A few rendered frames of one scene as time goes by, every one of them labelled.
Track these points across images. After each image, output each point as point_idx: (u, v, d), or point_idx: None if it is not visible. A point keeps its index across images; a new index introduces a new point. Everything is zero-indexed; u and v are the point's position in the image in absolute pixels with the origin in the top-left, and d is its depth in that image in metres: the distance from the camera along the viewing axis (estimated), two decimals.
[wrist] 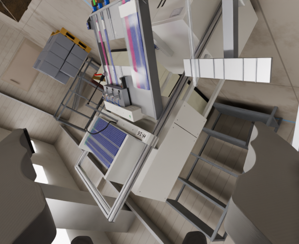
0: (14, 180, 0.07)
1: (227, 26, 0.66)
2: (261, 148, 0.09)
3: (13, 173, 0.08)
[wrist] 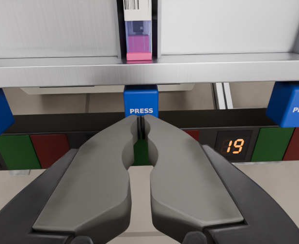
0: (113, 161, 0.08)
1: None
2: (158, 138, 0.10)
3: (115, 154, 0.09)
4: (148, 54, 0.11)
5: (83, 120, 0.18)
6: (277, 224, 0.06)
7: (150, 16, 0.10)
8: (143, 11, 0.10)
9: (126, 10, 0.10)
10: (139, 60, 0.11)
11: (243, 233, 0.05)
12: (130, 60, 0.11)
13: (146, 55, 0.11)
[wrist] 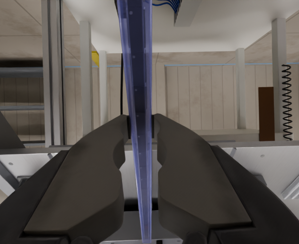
0: (104, 160, 0.08)
1: None
2: (167, 138, 0.10)
3: (106, 154, 0.09)
4: None
5: None
6: (286, 229, 0.06)
7: None
8: None
9: None
10: None
11: (251, 236, 0.05)
12: None
13: None
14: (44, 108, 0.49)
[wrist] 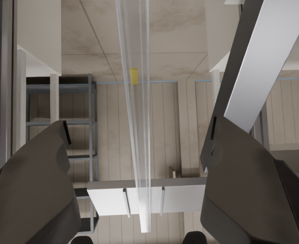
0: (49, 169, 0.08)
1: (256, 80, 0.18)
2: (226, 141, 0.09)
3: (49, 162, 0.08)
4: None
5: None
6: None
7: None
8: None
9: None
10: None
11: None
12: None
13: None
14: (254, 123, 0.54)
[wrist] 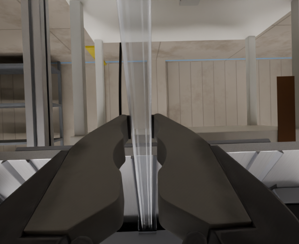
0: (104, 160, 0.08)
1: None
2: (167, 138, 0.10)
3: (106, 154, 0.09)
4: None
5: None
6: (286, 229, 0.06)
7: None
8: None
9: None
10: None
11: (251, 236, 0.05)
12: None
13: None
14: (25, 100, 0.41)
